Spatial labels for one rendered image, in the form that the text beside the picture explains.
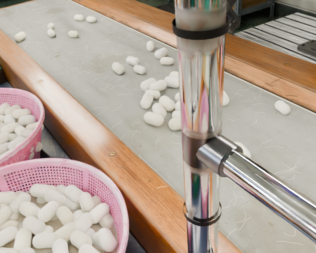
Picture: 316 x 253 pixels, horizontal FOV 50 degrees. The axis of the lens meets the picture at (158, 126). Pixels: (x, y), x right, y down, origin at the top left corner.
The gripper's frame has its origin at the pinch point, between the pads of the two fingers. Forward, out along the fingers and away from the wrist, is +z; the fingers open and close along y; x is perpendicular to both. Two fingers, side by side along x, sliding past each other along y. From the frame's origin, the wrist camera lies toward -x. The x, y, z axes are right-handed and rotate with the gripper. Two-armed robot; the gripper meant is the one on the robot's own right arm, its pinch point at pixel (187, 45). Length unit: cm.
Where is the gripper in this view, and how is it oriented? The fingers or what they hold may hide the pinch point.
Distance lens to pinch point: 66.8
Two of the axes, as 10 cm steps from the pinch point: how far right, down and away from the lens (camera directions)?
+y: 5.7, 4.4, -6.9
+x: 5.9, 3.7, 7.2
